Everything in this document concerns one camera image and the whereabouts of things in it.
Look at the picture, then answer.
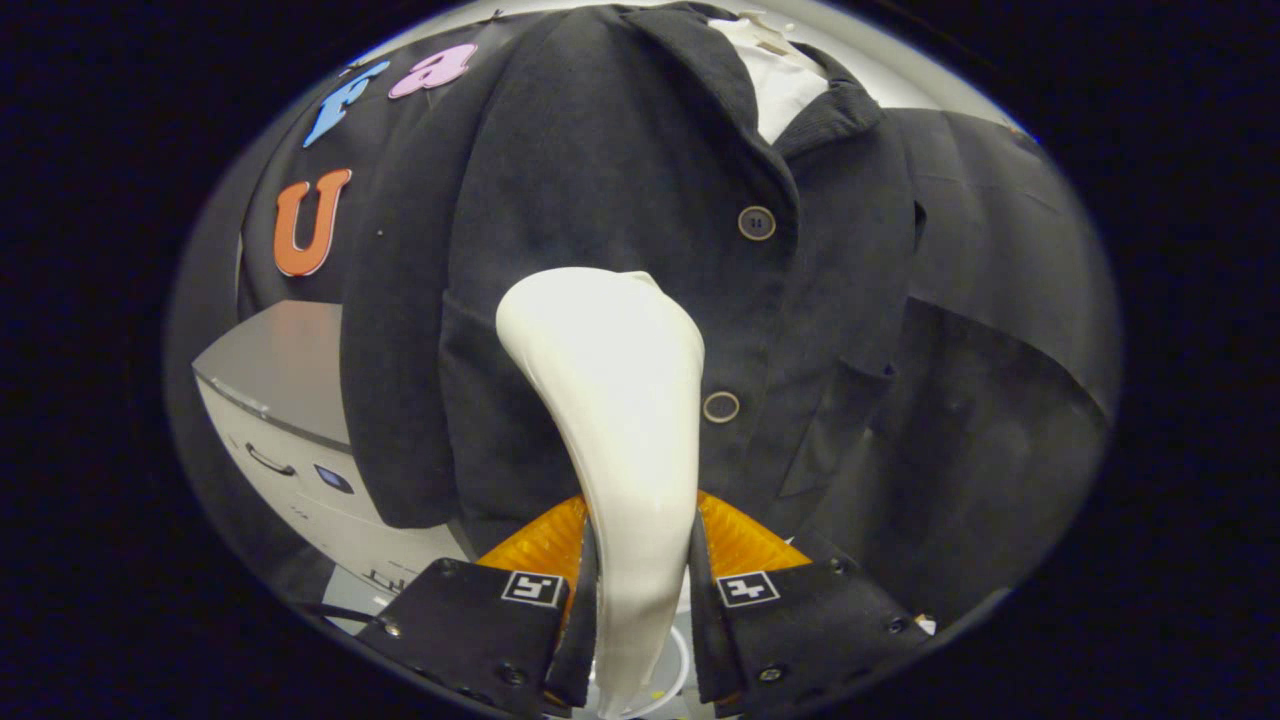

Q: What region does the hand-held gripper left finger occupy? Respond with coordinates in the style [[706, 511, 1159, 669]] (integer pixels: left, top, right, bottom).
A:
[[358, 495, 599, 717]]

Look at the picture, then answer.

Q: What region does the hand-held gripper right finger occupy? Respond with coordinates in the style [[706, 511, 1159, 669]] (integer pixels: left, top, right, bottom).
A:
[[683, 490, 936, 717]]

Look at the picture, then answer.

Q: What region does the white garment steamer head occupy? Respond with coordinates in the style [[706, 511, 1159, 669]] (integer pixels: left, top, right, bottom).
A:
[[495, 266, 707, 717]]

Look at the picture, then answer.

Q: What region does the white mannequin torso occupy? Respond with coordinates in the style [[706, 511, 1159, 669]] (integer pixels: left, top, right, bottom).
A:
[[710, 15, 831, 146]]

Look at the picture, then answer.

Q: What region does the black backdrop cloth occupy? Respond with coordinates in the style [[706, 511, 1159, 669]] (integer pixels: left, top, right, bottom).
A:
[[170, 10, 1121, 626]]

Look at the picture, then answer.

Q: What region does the black button jacket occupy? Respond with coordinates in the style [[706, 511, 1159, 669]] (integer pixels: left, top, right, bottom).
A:
[[340, 3, 921, 556]]

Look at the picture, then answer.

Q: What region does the grey cabinet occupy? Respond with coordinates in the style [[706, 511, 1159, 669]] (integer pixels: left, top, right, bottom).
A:
[[192, 300, 471, 601]]

